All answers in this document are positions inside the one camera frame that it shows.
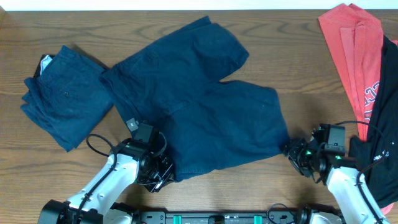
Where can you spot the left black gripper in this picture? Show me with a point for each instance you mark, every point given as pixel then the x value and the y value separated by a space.
pixel 162 175

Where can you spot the folded navy shorts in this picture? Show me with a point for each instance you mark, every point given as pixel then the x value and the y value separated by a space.
pixel 65 97

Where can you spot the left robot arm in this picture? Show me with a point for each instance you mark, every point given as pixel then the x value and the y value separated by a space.
pixel 130 162

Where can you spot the red t-shirt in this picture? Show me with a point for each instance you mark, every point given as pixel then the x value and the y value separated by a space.
pixel 355 39

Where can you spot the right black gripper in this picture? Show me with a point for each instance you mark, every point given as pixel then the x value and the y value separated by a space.
pixel 293 148

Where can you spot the black t-shirt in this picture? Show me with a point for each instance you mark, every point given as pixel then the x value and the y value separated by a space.
pixel 382 179

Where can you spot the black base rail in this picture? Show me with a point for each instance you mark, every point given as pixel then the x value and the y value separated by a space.
pixel 278 213

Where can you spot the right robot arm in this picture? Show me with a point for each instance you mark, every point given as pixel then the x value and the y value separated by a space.
pixel 326 163

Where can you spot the navy shorts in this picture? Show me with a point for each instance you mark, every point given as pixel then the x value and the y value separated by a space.
pixel 65 97
pixel 179 85

